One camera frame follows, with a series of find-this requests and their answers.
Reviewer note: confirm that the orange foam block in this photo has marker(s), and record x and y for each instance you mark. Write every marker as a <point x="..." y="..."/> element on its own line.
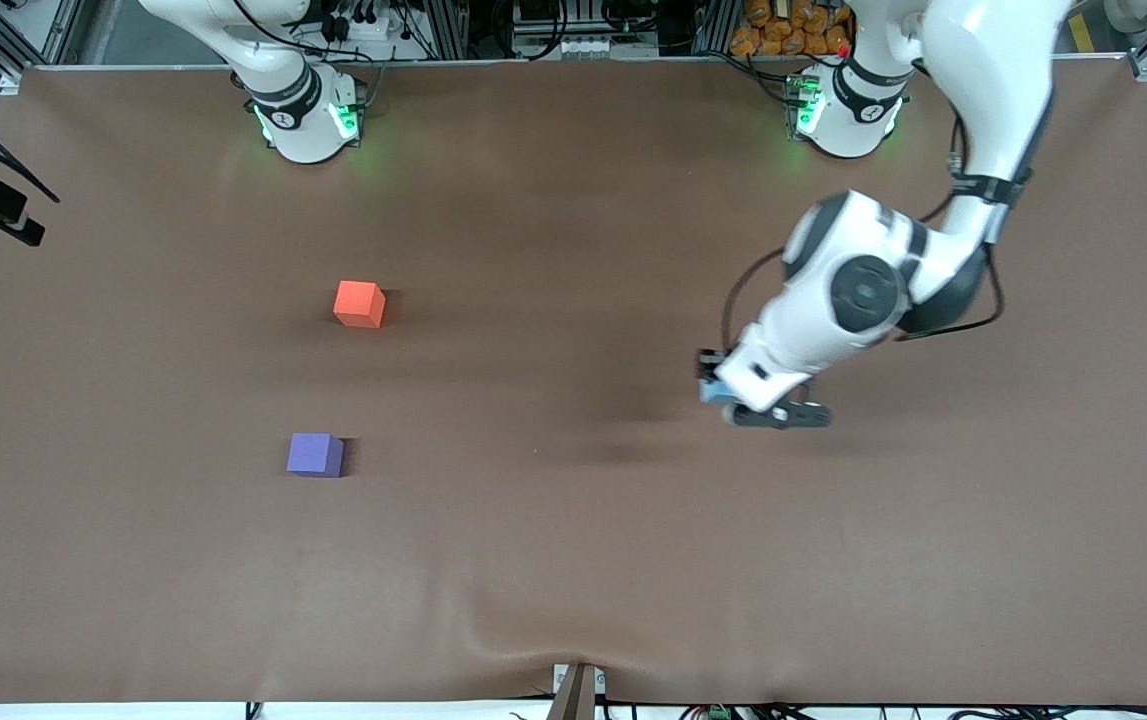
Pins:
<point x="358" y="302"/>

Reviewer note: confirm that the metal table edge bracket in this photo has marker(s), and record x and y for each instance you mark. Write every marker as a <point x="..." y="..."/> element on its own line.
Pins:
<point x="578" y="700"/>

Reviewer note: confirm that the purple foam block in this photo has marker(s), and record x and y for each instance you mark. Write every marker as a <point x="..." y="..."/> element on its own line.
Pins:
<point x="315" y="455"/>

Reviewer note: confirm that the blue foam block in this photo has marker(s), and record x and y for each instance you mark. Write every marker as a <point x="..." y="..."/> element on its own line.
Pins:
<point x="716" y="392"/>

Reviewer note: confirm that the brown table mat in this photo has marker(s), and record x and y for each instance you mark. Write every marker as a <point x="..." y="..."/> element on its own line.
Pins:
<point x="633" y="550"/>

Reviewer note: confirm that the aluminium frame post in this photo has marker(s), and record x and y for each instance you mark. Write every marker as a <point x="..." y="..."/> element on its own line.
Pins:
<point x="713" y="25"/>
<point x="448" y="30"/>

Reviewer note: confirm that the white power strip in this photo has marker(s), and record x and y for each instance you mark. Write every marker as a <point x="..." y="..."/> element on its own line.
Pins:
<point x="588" y="47"/>

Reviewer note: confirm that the bag of orange items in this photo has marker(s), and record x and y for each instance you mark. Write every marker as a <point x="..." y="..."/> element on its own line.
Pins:
<point x="783" y="35"/>

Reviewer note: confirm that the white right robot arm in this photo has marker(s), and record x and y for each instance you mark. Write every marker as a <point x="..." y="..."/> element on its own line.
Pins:
<point x="303" y="120"/>

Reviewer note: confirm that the aluminium frame strut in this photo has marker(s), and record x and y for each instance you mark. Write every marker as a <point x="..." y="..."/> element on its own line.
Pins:
<point x="58" y="30"/>

